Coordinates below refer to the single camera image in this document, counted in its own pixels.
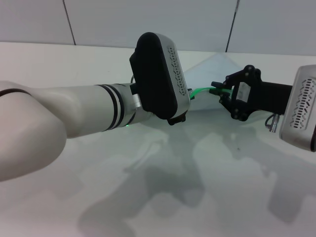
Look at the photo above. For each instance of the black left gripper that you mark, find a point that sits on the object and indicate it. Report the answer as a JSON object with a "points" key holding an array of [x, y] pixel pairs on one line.
{"points": [[176, 119]]}

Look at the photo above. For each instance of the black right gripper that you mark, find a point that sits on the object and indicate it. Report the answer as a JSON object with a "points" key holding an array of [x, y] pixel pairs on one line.
{"points": [[266, 96]]}

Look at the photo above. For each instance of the clear document bag green zipper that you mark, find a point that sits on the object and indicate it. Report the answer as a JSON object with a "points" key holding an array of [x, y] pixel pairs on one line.
{"points": [[209, 71]]}

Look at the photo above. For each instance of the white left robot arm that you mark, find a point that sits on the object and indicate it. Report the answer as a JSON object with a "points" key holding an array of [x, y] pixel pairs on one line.
{"points": [[61, 108]]}

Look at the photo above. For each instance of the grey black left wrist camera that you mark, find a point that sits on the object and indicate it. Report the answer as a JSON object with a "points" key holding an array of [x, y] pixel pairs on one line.
{"points": [[158, 76]]}

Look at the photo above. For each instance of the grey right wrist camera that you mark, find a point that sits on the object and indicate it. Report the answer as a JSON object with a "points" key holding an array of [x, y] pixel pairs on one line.
{"points": [[300, 106]]}

